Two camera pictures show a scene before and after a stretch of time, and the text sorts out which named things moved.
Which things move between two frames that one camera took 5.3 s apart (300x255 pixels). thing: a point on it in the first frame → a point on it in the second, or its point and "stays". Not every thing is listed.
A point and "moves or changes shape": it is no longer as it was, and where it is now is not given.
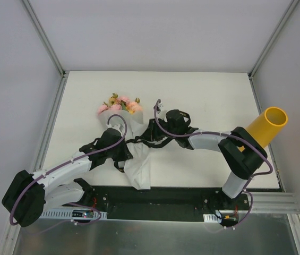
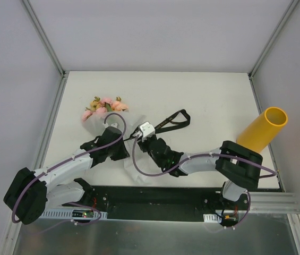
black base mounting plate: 142,203 stays
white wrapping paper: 138,168 moves or changes shape
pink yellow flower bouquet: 121,102 → 105,104
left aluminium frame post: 43,36 stays
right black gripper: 151,132 → 142,144
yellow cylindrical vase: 266,125 stays
